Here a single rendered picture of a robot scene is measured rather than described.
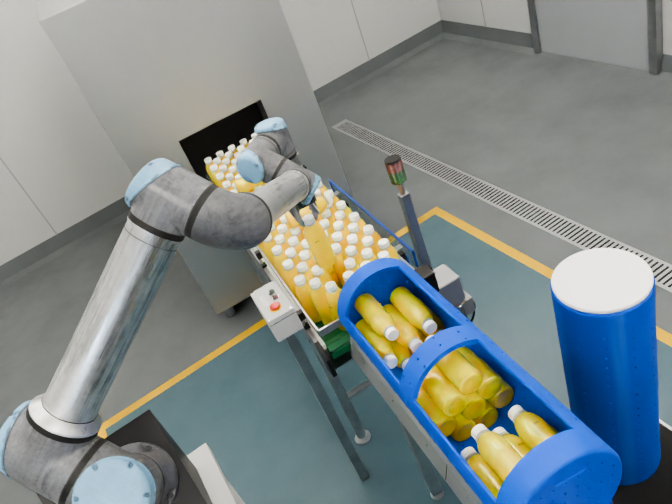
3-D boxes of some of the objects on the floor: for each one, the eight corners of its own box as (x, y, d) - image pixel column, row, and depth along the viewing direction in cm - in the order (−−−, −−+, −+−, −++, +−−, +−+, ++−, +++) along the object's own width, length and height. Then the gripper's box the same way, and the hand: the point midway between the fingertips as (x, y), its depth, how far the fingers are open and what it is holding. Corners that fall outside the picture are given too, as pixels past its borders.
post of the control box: (361, 481, 275) (278, 326, 218) (358, 475, 278) (274, 320, 221) (369, 476, 275) (288, 320, 218) (365, 470, 279) (284, 314, 222)
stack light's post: (459, 380, 300) (401, 197, 237) (454, 376, 303) (396, 194, 241) (466, 376, 301) (409, 192, 238) (461, 371, 304) (404, 189, 241)
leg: (435, 503, 256) (395, 410, 220) (427, 492, 260) (387, 400, 225) (446, 495, 257) (409, 401, 221) (439, 485, 261) (401, 391, 226)
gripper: (277, 184, 185) (302, 239, 197) (311, 167, 187) (333, 222, 199) (268, 175, 192) (292, 229, 204) (300, 158, 194) (322, 212, 206)
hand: (308, 219), depth 203 cm, fingers closed on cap, 4 cm apart
